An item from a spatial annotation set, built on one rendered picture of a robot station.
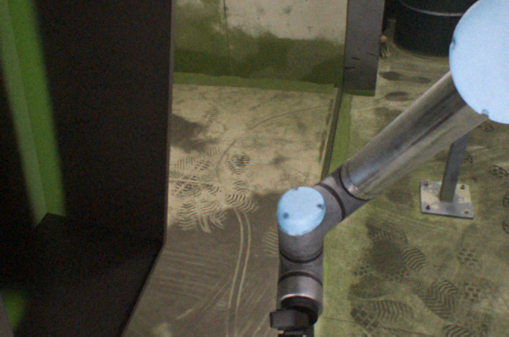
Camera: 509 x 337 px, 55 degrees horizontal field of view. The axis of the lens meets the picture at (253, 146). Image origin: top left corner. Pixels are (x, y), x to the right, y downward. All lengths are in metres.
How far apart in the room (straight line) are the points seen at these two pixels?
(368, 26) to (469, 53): 2.15
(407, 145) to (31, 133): 0.89
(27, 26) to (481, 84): 0.90
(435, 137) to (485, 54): 0.31
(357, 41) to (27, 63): 1.85
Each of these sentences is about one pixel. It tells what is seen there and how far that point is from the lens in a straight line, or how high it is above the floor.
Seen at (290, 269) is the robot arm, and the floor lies 0.70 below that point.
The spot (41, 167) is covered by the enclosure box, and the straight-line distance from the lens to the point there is 1.38.
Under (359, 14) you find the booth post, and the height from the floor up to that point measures 0.48.
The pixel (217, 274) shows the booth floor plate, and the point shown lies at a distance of 1.83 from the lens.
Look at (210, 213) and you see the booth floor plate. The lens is 2.04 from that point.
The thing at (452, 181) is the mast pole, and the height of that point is 0.13.
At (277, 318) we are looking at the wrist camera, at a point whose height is 0.76.
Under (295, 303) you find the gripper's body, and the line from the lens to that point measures 0.94.
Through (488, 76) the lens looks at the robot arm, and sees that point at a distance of 0.49.
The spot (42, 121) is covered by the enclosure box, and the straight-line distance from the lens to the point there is 1.27.
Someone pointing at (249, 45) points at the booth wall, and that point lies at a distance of 2.78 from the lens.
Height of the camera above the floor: 1.47
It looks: 37 degrees down
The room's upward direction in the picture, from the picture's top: 4 degrees counter-clockwise
